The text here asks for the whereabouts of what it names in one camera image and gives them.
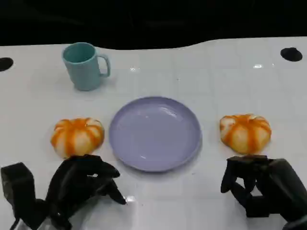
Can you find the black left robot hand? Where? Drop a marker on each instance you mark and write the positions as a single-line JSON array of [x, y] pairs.
[[69, 179]]

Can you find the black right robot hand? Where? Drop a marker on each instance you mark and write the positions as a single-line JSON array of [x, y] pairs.
[[242, 165]]

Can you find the orange and white bread roll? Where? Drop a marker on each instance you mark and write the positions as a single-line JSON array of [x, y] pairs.
[[76, 136], [245, 134]]

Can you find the lilac plate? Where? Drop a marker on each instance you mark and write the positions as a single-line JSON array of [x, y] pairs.
[[153, 136]]

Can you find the pale green mug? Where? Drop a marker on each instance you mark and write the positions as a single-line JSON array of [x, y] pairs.
[[82, 72]]

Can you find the black round table grommet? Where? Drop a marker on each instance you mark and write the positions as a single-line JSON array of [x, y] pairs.
[[291, 54], [5, 64]]

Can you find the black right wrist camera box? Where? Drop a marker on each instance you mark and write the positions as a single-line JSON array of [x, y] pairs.
[[285, 184]]

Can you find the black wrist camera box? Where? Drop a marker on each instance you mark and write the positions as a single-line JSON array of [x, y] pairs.
[[285, 184], [18, 184]]

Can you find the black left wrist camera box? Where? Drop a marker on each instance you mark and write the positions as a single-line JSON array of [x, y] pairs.
[[18, 184]]

